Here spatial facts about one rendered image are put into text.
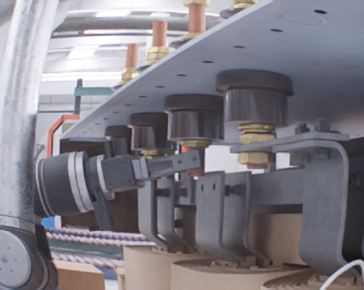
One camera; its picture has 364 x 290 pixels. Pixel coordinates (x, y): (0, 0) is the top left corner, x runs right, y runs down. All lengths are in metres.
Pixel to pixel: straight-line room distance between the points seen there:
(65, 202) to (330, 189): 0.56
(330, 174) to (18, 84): 0.56
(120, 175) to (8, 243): 0.28
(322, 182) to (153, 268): 0.77
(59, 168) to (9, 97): 0.19
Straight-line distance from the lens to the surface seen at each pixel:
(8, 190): 1.06
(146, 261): 1.52
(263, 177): 1.12
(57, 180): 1.19
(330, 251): 0.76
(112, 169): 1.16
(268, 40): 0.73
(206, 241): 1.21
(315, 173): 0.82
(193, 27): 1.23
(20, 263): 1.03
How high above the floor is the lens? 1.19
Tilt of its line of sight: 4 degrees up
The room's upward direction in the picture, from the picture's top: 1 degrees clockwise
